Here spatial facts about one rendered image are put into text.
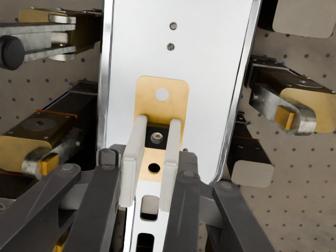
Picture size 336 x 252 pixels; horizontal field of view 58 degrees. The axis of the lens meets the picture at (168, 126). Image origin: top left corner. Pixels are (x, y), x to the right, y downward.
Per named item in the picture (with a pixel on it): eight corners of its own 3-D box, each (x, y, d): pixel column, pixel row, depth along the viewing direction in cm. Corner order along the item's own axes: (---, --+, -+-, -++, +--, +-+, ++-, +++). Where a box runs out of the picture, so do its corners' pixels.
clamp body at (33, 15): (121, 39, 74) (71, 62, 41) (81, 34, 74) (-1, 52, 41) (123, 11, 72) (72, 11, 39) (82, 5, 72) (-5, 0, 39)
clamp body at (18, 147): (108, 106, 81) (52, 179, 46) (68, 100, 81) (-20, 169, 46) (110, 82, 78) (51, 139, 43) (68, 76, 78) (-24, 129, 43)
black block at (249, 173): (250, 130, 81) (284, 192, 54) (213, 125, 81) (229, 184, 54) (254, 112, 79) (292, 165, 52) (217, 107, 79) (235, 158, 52)
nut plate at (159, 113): (176, 182, 24) (176, 191, 23) (129, 177, 24) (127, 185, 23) (190, 80, 21) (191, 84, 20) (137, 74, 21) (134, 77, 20)
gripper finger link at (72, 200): (113, 216, 15) (51, 209, 15) (128, 165, 19) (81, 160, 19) (115, 189, 14) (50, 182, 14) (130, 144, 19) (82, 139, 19)
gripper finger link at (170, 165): (163, 163, 15) (178, 165, 15) (171, 117, 22) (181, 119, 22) (157, 212, 16) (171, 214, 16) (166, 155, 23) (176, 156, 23)
